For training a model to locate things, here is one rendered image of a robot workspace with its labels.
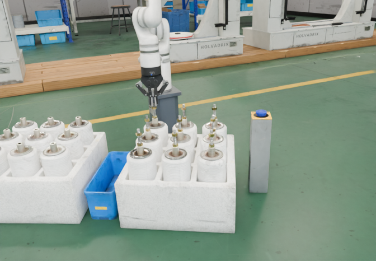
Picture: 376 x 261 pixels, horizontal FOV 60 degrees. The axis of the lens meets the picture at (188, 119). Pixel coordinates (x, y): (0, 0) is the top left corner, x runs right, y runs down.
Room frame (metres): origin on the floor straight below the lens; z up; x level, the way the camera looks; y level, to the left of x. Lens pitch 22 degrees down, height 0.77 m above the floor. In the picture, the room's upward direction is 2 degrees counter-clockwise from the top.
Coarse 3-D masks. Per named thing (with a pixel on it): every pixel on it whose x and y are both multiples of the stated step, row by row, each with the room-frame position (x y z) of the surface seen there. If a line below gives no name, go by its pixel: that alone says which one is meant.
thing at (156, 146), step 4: (136, 140) 1.09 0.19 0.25; (160, 140) 1.07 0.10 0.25; (136, 144) 1.07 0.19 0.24; (144, 144) 1.05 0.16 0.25; (148, 144) 1.04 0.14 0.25; (152, 144) 1.05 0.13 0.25; (156, 144) 1.05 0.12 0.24; (160, 144) 1.07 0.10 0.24; (152, 148) 1.04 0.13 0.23; (156, 148) 1.05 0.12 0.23; (160, 148) 1.06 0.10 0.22; (156, 152) 1.05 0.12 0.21; (160, 152) 1.06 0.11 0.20; (156, 156) 1.05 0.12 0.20; (160, 156) 1.06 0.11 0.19; (156, 160) 1.05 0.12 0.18; (160, 160) 1.06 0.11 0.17
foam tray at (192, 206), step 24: (192, 168) 0.98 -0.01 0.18; (120, 192) 0.90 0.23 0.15; (144, 192) 0.89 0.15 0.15; (168, 192) 0.88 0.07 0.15; (192, 192) 0.87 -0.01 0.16; (216, 192) 0.86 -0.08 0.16; (120, 216) 0.90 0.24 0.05; (144, 216) 0.89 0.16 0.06; (168, 216) 0.88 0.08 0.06; (192, 216) 0.87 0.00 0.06; (216, 216) 0.86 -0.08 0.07
